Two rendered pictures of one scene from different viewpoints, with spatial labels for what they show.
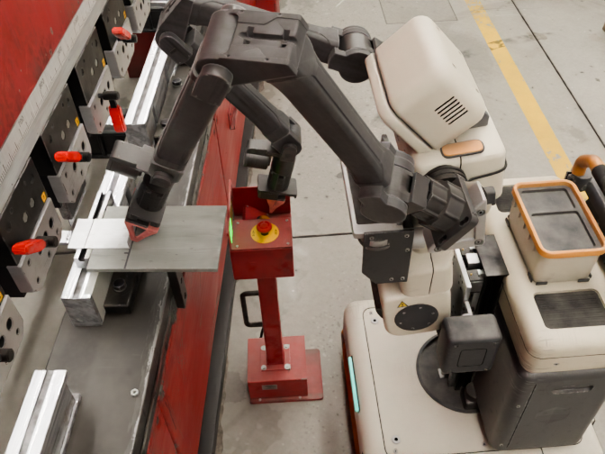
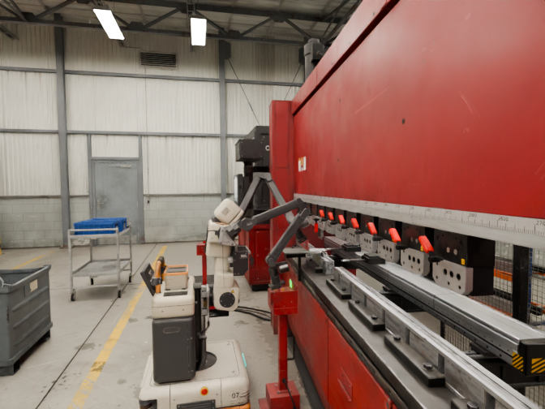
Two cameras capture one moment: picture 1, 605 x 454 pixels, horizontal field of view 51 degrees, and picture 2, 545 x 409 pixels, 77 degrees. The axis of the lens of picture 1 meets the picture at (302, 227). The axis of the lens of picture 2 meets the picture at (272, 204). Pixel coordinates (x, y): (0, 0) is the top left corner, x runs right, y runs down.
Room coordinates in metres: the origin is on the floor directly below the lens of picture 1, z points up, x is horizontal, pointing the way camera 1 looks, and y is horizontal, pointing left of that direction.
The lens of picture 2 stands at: (3.36, -0.33, 1.47)
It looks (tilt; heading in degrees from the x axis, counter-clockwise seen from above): 3 degrees down; 170
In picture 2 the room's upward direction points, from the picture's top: straight up
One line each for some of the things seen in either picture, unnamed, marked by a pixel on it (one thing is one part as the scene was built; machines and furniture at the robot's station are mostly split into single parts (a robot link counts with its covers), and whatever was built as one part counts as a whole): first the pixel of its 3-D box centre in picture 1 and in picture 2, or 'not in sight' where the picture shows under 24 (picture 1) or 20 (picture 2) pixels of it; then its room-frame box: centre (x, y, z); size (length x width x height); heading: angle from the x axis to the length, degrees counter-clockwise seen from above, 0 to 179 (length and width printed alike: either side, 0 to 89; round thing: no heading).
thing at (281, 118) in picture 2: not in sight; (312, 217); (-0.05, 0.67, 1.15); 0.85 x 0.25 x 2.30; 87
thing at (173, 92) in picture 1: (173, 108); (337, 288); (1.52, 0.36, 0.89); 0.30 x 0.05 x 0.03; 177
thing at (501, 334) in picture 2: not in sight; (383, 269); (1.33, 0.73, 0.93); 2.30 x 0.14 x 0.10; 177
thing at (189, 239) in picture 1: (159, 237); (300, 251); (0.91, 0.30, 1.00); 0.26 x 0.18 x 0.01; 87
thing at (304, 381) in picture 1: (284, 367); (278, 398); (1.16, 0.08, 0.06); 0.25 x 0.20 x 0.12; 91
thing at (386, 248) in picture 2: not in sight; (395, 238); (2.09, 0.39, 1.26); 0.15 x 0.09 x 0.17; 177
